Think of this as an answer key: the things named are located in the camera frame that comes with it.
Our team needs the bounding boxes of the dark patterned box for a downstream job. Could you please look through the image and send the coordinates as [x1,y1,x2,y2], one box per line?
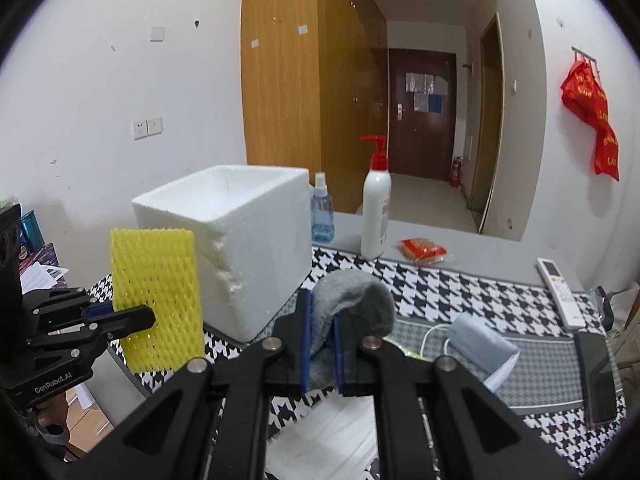
[20,242,61,273]

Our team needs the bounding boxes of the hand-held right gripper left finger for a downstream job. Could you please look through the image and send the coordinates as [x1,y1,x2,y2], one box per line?
[85,289,314,480]

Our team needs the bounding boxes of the black phone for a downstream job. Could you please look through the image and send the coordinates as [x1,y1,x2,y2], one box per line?
[573,330,618,428]

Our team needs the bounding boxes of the person's left hand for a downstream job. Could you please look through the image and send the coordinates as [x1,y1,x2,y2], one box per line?
[30,392,71,443]

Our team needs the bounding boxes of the blue spray bottle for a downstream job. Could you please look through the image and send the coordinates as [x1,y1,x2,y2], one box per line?
[310,171,337,243]

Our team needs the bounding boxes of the red snack packet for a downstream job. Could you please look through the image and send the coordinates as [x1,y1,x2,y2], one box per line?
[397,238,452,266]

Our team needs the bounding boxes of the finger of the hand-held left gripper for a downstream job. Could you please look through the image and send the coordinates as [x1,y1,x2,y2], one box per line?
[29,305,156,362]
[22,287,114,319]

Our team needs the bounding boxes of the houndstooth table mat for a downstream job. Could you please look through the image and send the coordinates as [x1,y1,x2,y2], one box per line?
[87,245,631,480]

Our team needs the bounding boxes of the white pump bottle red cap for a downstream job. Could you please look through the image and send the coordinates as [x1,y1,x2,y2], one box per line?
[360,135,392,260]

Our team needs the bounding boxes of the red plastic bag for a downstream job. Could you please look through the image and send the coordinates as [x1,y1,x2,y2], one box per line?
[560,57,621,182]

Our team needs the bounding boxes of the yellow foam net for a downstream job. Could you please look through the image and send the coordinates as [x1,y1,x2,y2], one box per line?
[110,228,207,374]

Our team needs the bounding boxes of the wooden wardrobe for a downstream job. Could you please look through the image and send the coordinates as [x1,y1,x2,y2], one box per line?
[241,0,388,213]

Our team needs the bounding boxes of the white styrofoam box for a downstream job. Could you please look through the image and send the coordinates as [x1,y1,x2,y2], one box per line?
[131,164,313,345]

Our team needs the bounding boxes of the white cable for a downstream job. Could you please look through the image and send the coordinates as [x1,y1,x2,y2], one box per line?
[420,322,453,357]

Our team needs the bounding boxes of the dark brown entrance door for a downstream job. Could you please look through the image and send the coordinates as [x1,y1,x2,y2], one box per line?
[387,48,457,181]

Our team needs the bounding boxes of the printed paper sheets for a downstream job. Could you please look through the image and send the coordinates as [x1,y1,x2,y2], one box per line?
[20,262,68,293]

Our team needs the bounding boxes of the grey sock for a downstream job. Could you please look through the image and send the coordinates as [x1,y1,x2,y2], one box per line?
[309,269,397,361]

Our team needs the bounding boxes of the blue face mask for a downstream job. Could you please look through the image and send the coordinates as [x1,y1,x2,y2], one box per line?
[444,311,521,392]

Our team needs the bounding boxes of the teal can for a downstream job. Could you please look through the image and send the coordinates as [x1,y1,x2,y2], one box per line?
[20,210,38,251]

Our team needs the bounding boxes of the wall hook rack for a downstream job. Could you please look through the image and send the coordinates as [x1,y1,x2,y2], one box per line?
[571,46,601,68]

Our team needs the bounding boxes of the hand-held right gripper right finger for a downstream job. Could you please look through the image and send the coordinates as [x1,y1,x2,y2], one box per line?
[332,310,581,480]

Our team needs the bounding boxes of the white remote control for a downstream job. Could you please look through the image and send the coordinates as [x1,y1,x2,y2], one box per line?
[536,257,586,332]

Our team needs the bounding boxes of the wooden side door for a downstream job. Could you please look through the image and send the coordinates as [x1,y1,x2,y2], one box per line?
[470,12,503,216]

